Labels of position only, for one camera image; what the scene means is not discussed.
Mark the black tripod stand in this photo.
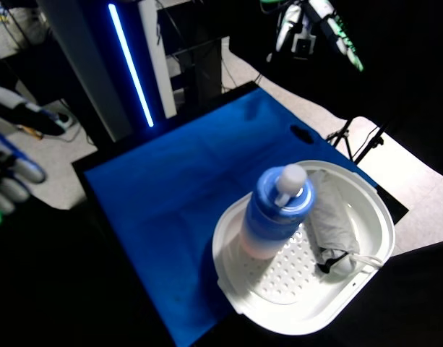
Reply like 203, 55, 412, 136
325, 115, 385, 164

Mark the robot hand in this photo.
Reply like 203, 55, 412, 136
275, 0, 366, 73
0, 85, 69, 229

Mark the blue water bottle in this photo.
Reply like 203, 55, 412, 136
238, 163, 318, 261

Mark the white power plug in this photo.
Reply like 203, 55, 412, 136
53, 112, 74, 130

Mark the blue table cloth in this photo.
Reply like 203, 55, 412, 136
82, 88, 379, 346

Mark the white perforated oval basin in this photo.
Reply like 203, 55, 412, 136
211, 158, 396, 335

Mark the grey umbrella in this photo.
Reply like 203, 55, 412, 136
304, 169, 384, 280

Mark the black rack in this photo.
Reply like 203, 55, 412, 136
158, 34, 231, 109

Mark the column with blue light strip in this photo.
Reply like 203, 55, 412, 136
36, 0, 179, 142

